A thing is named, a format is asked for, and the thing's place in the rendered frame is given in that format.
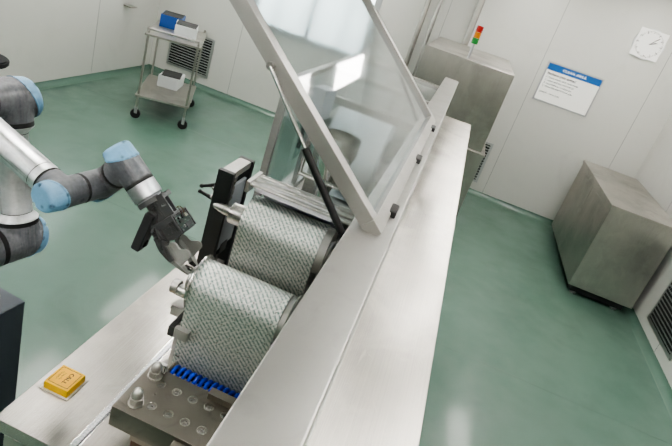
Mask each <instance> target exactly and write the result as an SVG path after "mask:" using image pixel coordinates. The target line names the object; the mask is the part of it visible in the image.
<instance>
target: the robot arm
mask: <svg viewBox="0 0 672 446"><path fill-rule="evenodd" d="M43 106H44V105H43V98H42V95H41V93H40V91H39V89H38V87H36V85H35V84H34V83H33V82H32V81H31V80H30V79H28V78H26V77H23V76H11V75H8V76H3V77H0V267H1V266H4V265H7V264H9V263H12V262H15V261H18V260H20V259H23V258H26V257H31V256H33V255H35V254H36V253H39V252H41V251H42V250H43V249H44V248H45V247H46V245H47V243H48V240H49V229H48V226H46V222H45V220H44V219H43V218H42V217H40V216H39V214H38V212H36V211H35V210H33V203H32V201H33V202H34V203H35V207H36V208H37V209H38V210H40V211H41V212H44V213H51V212H57V211H62V210H65V209H67V208H70V207H73V206H76V205H80V204H83V203H87V202H90V201H93V202H101V201H103V200H106V199H108V198H110V197H111V196H112V195H113V194H114V193H116V192H117V191H119V190H120V189H122V188H123V187H124V189H125V190H126V192H127V193H128V195H129V196H130V198H131V199H132V201H133V202H134V204H135V205H137V204H138V206H137V207H138V208H139V210H142V209H144V208H146V207H147V209H148V212H146V213H145V215H144V217H143V219H142V221H141V224H140V226H139V228H138V231H137V233H136V235H135V238H134V240H133V242H132V245H131V248H132V249H133V250H135V251H137V252H139V251H140V250H141V249H143V248H144V247H146V246H147V245H148V242H149V240H150V238H151V235H152V236H153V238H154V239H153V240H154V242H155V244H156V246H157V249H158V250H159V252H160V253H161V254H162V255H163V257H164V258H165V259H166V260H167V261H168V262H170V263H171V264H172V265H173V266H175V267H176V268H177V269H179V270H180V271H182V272H183V273H185V274H186V275H189V273H190V272H189V271H188V269H187V267H186V266H185V265H184V264H185V262H186V261H188V263H189V264H190V265H192V266H193V267H195V266H197V265H198V263H197V259H196V257H195V254H196V253H197V252H198V251H199V250H200V249H201V248H202V243H201V242H200V241H192V240H190V239H189V238H188V237H187V236H186V235H184V233H185V232H186V231H188V230H189V229H191V228H192V227H193V226H194V225H195V224H196V222H195V220H194V219H193V217H192V216H191V214H190V213H189V211H188V210H187V208H186V207H183V208H182V207H181V206H179V207H181V208H179V207H178V206H177V207H176V206H175V205H174V203H173V202H172V200H171V199H170V197H169V196H168V195H170V194H171V191H170V190H169V189H167V190H166V191H164V192H163V191H162V192H161V190H162V188H161V187H160V185H159V184H158V182H157V181H156V179H155V178H154V176H153V174H152V173H151V171H150V170H149V168H148V167H147V165H146V164H145V162H144V161H143V159H142V158H141V156H140V155H139V152H138V151H137V150H136V149H135V148H134V146H133V145H132V144H131V142H130V141H127V140H125V141H121V142H119V143H117V144H115V145H113V146H111V147H110V148H108V149H107V150H105V151H104V152H103V157H104V159H105V163H104V164H103V165H101V166H100V167H99V168H96V169H93V170H89V171H85V172H80V173H76V174H71V175H66V174H65V173H63V172H62V171H61V170H60V169H59V168H58V167H56V166H55V165H54V164H53V163H52V162H51V161H50V160H49V159H47V158H46V157H45V156H44V155H43V154H42V153H41V152H39V151H38V150H37V149H36V148H35V147H34V146H33V145H31V144H30V143H29V131H30V130H31V129H32V128H33V127H34V126H35V123H34V117H37V116H39V115H40V114H41V112H42V111H43ZM177 208H179V209H177ZM188 214H189V215H188ZM190 217H191V218H190ZM171 240H172V241H173V240H175V242H171V243H170V241H171ZM169 243H170V244H169Z"/></svg>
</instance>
